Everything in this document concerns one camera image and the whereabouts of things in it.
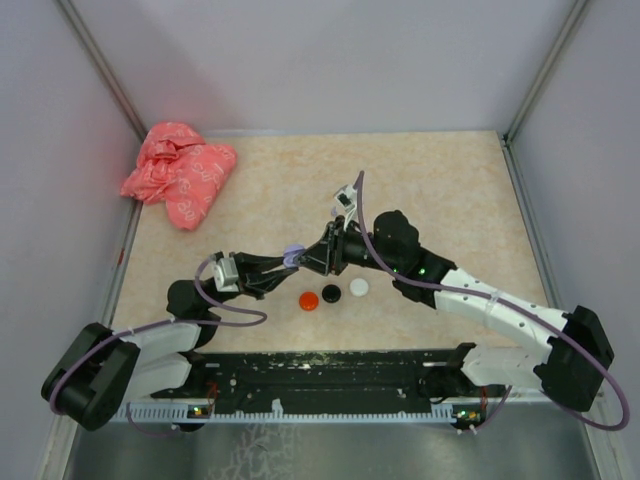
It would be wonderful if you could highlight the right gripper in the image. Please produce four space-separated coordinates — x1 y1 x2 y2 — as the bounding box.
294 216 401 277

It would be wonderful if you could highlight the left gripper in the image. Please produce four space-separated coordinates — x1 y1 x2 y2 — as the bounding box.
208 250 298 308

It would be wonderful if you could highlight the purple earbud charging case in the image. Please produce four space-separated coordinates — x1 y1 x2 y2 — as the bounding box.
282 244 306 268

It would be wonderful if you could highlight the black earbud charging case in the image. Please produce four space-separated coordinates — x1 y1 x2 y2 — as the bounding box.
321 284 342 304

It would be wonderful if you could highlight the orange earbud charging case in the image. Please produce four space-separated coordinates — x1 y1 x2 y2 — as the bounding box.
299 291 319 311

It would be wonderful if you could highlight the white earbud charging case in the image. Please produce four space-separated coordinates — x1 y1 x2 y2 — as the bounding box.
349 278 370 297

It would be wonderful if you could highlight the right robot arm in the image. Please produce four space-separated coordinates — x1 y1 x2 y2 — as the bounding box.
285 210 614 412

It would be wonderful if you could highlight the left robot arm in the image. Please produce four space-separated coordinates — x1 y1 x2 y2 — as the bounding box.
41 250 298 431

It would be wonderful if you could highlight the pink crumpled cloth bag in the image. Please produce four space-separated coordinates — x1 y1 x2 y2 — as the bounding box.
120 122 238 231

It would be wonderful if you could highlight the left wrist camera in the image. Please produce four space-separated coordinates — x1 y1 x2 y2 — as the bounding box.
212 253 239 292

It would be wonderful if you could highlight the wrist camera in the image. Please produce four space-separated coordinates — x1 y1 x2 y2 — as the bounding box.
334 184 357 215
212 253 239 292

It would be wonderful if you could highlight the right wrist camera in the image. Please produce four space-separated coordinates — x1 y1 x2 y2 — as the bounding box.
334 184 357 215

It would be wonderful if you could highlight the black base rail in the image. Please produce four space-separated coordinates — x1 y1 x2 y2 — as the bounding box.
154 348 481 415

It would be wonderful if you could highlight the white cable duct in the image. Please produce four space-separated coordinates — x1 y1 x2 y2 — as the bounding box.
114 399 464 425

